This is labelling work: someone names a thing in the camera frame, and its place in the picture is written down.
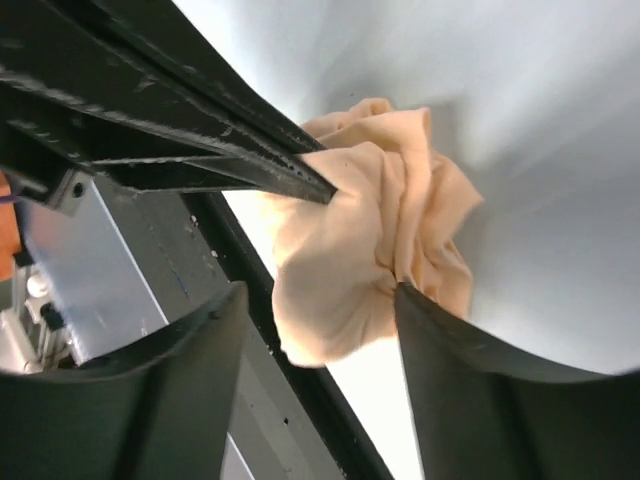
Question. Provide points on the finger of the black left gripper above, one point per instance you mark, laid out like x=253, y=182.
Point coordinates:
x=171, y=82
x=215, y=173

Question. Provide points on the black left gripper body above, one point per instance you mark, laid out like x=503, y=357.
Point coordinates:
x=46, y=143

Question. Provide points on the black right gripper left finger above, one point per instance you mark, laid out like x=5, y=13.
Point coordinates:
x=159, y=408

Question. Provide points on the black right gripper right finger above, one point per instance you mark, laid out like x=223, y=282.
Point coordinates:
x=485, y=409

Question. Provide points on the peach underwear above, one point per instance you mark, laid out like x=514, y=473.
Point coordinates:
x=397, y=207

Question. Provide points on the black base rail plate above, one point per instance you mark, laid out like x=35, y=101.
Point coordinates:
x=188, y=246

